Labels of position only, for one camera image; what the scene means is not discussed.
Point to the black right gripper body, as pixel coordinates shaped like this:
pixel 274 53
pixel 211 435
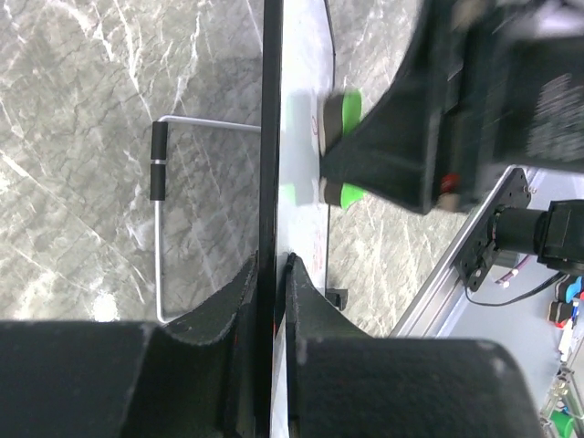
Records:
pixel 514 93

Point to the white board with black frame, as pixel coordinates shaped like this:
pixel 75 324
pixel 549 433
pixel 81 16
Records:
pixel 298 68

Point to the green bone-shaped eraser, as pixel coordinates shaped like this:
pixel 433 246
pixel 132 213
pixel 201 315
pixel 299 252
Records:
pixel 338 114

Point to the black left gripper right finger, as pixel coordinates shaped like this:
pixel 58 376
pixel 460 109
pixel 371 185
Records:
pixel 343 383

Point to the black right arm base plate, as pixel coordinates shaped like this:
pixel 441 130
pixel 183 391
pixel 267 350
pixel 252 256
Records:
pixel 495 228

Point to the aluminium rail at table front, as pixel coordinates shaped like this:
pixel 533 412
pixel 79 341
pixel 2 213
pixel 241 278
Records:
pixel 439 295

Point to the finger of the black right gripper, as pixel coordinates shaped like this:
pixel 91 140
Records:
pixel 393 151

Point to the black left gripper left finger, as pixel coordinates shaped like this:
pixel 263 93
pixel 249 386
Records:
pixel 189 378

